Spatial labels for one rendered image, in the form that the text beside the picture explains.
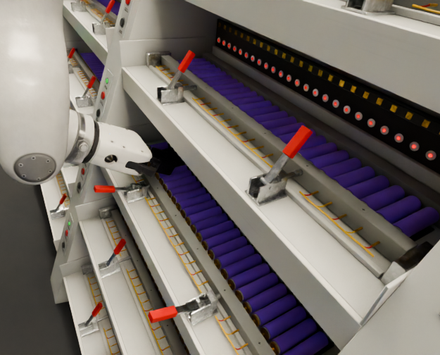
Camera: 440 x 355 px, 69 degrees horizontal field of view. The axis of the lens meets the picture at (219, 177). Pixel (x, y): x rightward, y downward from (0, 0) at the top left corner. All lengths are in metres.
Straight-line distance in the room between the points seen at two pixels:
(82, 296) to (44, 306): 0.16
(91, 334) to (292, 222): 0.67
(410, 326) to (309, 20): 0.27
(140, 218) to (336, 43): 0.42
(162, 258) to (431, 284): 0.38
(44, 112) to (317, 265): 0.34
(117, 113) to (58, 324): 0.62
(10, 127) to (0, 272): 0.79
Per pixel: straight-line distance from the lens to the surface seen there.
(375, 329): 0.29
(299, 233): 0.33
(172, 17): 0.72
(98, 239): 0.83
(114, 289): 0.73
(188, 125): 0.48
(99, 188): 0.60
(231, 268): 0.50
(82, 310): 0.95
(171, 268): 0.52
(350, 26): 0.32
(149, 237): 0.56
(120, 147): 0.55
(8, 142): 0.44
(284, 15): 0.38
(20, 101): 0.42
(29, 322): 1.07
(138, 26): 0.70
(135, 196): 0.63
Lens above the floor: 0.86
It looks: 24 degrees down
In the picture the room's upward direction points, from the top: 25 degrees clockwise
